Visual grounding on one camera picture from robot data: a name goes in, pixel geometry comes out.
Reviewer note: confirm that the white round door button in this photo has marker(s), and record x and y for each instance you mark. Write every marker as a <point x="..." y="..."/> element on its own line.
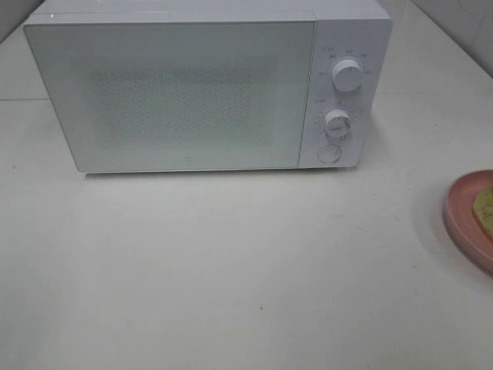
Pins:
<point x="329" y="154"/>

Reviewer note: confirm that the pink round plate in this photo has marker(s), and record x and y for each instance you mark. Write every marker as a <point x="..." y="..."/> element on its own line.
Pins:
<point x="461" y="221"/>

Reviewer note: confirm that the toast sandwich with lettuce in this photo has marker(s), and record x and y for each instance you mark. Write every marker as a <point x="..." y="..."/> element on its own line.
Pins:
<point x="483" y="208"/>

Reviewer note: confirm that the white microwave door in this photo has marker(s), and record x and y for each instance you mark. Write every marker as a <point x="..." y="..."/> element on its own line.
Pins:
<point x="162" y="97"/>

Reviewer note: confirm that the white lower timer knob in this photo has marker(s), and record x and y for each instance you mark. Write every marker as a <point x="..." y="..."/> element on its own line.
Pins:
<point x="337" y="123"/>

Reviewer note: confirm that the white microwave oven body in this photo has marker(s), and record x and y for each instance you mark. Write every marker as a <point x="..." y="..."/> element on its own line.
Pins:
<point x="342" y="28"/>

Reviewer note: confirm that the white upper power knob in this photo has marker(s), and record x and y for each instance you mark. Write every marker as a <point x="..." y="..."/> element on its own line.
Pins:
<point x="347" y="73"/>

